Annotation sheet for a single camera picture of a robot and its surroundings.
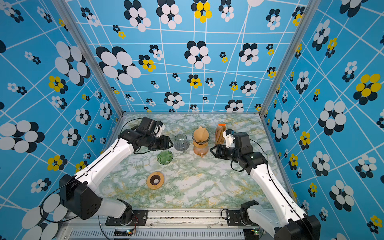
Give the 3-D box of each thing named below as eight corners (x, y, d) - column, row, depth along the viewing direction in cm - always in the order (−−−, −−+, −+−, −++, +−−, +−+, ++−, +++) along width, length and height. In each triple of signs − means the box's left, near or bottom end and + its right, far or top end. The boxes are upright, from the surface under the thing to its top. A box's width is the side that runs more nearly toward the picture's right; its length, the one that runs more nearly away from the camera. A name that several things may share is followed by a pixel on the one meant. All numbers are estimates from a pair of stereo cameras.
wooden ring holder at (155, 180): (146, 189, 85) (145, 187, 83) (149, 173, 91) (148, 171, 89) (162, 189, 85) (162, 187, 83) (165, 173, 91) (164, 171, 89)
